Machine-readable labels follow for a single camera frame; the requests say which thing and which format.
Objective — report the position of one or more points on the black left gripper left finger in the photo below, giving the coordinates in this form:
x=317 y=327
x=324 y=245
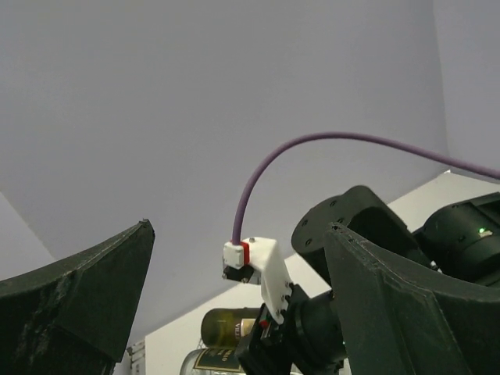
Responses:
x=75 y=315

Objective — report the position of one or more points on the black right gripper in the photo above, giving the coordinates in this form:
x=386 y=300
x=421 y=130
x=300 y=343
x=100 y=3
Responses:
x=310 y=338

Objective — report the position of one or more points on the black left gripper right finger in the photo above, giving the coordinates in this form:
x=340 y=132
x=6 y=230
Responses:
x=398 y=317

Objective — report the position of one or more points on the tall clear wine bottle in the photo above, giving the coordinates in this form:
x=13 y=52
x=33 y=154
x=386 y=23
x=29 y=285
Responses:
x=211 y=361

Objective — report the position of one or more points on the olive wine bottle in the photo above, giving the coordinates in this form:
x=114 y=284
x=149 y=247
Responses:
x=224 y=328

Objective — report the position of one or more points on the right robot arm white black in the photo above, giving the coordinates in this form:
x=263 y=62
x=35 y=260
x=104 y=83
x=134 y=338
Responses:
x=460 y=240

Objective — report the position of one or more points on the white wire wine rack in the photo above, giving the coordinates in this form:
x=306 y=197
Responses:
x=137 y=356

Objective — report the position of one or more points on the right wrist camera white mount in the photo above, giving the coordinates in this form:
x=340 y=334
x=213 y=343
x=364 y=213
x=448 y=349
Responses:
x=258 y=260

